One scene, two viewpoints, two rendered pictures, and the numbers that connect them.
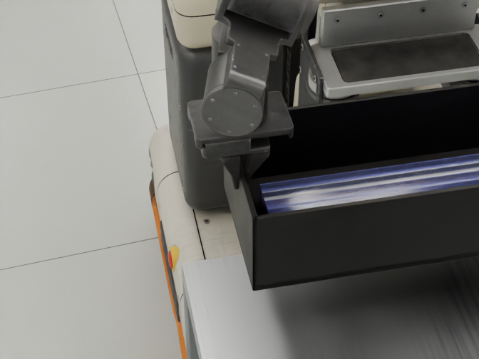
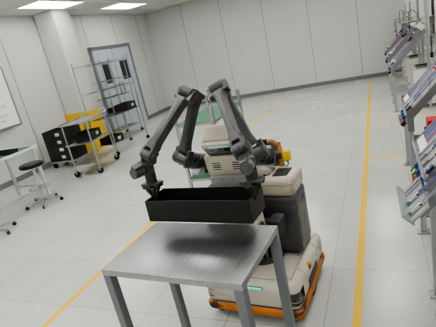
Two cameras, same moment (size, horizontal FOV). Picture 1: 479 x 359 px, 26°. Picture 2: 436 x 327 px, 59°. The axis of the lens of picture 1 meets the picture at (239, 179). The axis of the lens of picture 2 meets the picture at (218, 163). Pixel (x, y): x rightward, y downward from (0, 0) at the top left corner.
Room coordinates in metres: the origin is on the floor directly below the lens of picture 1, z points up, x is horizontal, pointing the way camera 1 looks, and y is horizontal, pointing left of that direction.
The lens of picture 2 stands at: (-0.39, -1.51, 1.64)
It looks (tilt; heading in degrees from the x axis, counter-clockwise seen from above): 17 degrees down; 41
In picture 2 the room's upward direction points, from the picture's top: 13 degrees counter-clockwise
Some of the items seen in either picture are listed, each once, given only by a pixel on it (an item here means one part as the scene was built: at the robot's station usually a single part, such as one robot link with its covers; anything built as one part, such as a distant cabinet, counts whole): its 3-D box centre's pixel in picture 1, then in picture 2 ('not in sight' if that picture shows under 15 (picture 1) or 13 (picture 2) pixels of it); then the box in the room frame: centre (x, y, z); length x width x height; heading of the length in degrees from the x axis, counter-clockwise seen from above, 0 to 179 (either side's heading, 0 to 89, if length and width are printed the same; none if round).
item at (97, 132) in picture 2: not in sight; (88, 134); (3.39, 4.56, 0.63); 0.40 x 0.30 x 0.14; 30
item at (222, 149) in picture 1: (231, 154); (152, 191); (0.82, 0.01, 0.99); 0.07 x 0.07 x 0.09; 11
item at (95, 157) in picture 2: not in sight; (91, 141); (3.42, 4.58, 0.50); 0.90 x 0.54 x 1.00; 30
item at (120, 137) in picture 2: not in sight; (111, 139); (4.22, 5.10, 0.29); 0.40 x 0.30 x 0.14; 16
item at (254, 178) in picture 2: not in sight; (251, 175); (0.93, -0.55, 1.07); 0.10 x 0.07 x 0.07; 101
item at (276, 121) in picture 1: (239, 100); (150, 179); (0.82, 0.00, 1.07); 0.10 x 0.07 x 0.07; 101
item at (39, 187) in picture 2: not in sight; (39, 183); (2.01, 3.94, 0.31); 0.53 x 0.50 x 0.62; 39
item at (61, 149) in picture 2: not in sight; (66, 146); (3.50, 5.63, 0.38); 0.64 x 0.44 x 0.75; 109
